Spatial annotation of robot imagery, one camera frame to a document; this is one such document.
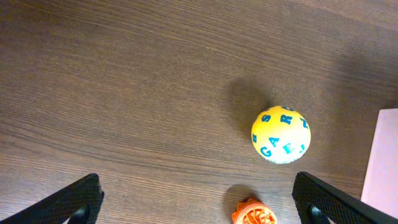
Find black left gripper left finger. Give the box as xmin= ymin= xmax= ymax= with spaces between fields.
xmin=1 ymin=173 xmax=104 ymax=223

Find orange lattice ball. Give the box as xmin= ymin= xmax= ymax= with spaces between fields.
xmin=231 ymin=198 xmax=277 ymax=224

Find white cardboard box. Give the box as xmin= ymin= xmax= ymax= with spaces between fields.
xmin=361 ymin=108 xmax=398 ymax=218

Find yellow ball blue letters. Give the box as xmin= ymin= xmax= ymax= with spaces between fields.
xmin=251 ymin=106 xmax=312 ymax=164

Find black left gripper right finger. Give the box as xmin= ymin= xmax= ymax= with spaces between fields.
xmin=292 ymin=172 xmax=397 ymax=224

